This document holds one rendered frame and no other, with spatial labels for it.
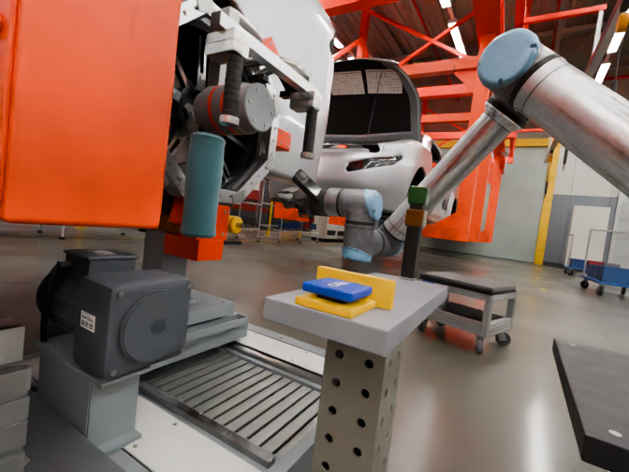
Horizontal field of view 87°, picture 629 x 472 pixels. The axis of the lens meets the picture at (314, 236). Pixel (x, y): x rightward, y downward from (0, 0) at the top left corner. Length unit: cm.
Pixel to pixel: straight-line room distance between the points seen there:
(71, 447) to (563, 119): 104
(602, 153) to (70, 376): 105
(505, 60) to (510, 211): 1294
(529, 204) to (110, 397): 1348
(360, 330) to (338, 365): 19
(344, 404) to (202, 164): 62
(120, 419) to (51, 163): 55
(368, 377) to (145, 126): 47
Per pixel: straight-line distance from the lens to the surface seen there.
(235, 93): 81
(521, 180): 1388
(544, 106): 81
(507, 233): 1369
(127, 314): 68
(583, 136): 78
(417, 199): 76
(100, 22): 48
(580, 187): 1395
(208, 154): 88
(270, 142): 125
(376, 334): 38
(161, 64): 51
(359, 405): 58
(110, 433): 84
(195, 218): 87
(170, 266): 118
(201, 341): 117
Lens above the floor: 56
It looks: 3 degrees down
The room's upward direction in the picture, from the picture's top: 7 degrees clockwise
